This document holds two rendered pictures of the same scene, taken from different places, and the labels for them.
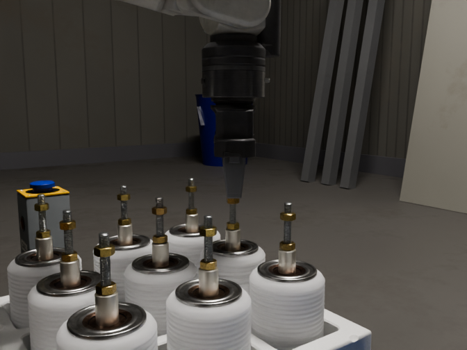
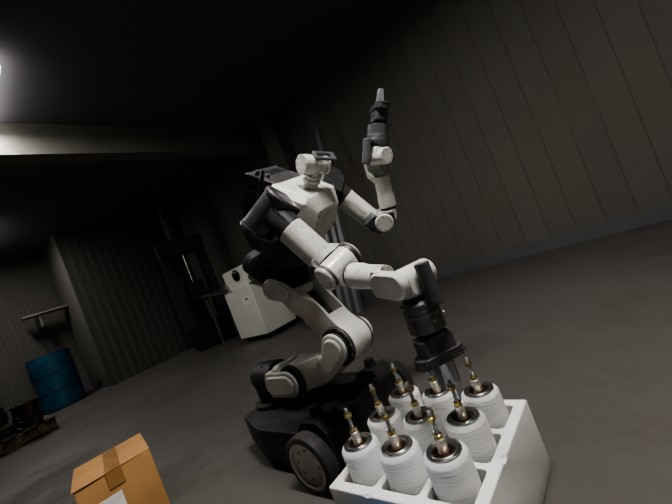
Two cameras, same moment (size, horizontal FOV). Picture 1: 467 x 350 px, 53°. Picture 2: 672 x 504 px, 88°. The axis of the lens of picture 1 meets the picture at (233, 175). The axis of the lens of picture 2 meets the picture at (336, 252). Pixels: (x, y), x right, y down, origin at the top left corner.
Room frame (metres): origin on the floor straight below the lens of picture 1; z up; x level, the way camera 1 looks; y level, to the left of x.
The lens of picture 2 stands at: (0.35, -0.76, 0.71)
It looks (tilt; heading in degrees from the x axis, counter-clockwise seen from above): 0 degrees down; 76
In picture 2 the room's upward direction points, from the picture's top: 21 degrees counter-clockwise
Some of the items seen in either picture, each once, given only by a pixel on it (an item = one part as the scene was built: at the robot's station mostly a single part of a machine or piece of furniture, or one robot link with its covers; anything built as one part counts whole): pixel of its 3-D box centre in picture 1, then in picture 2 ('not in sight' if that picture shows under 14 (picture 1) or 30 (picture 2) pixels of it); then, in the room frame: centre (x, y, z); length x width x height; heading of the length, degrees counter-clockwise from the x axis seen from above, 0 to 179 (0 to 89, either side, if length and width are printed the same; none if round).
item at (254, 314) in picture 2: not in sight; (257, 299); (0.26, 4.38, 0.52); 2.20 x 0.55 x 1.04; 125
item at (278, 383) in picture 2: not in sight; (295, 374); (0.36, 0.82, 0.28); 0.21 x 0.20 x 0.13; 126
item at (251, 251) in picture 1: (233, 248); (463, 416); (0.67, 0.00, 0.25); 0.08 x 0.08 x 0.01
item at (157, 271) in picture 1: (160, 264); (419, 415); (0.60, 0.10, 0.25); 0.08 x 0.08 x 0.01
